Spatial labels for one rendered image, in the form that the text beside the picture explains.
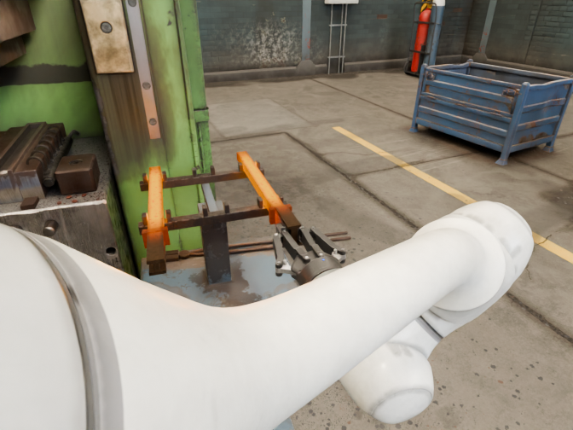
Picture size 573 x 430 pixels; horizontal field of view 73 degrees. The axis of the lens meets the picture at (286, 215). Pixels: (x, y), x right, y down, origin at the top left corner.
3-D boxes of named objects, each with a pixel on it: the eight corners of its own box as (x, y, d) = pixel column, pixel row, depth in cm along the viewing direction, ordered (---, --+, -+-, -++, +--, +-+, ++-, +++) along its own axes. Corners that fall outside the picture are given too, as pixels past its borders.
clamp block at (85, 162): (97, 191, 101) (90, 168, 98) (60, 196, 99) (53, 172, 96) (101, 173, 111) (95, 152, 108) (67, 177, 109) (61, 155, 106)
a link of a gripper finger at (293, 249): (311, 276, 66) (304, 279, 65) (286, 243, 75) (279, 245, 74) (312, 258, 64) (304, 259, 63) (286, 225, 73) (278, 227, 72)
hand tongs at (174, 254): (347, 233, 123) (347, 229, 122) (351, 240, 119) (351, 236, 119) (149, 256, 112) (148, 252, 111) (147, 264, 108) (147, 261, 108)
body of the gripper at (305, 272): (303, 313, 61) (284, 277, 68) (351, 301, 63) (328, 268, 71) (303, 275, 57) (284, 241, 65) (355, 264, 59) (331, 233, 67)
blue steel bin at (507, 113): (554, 150, 387) (581, 75, 351) (502, 165, 353) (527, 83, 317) (456, 120, 478) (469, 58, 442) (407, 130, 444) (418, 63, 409)
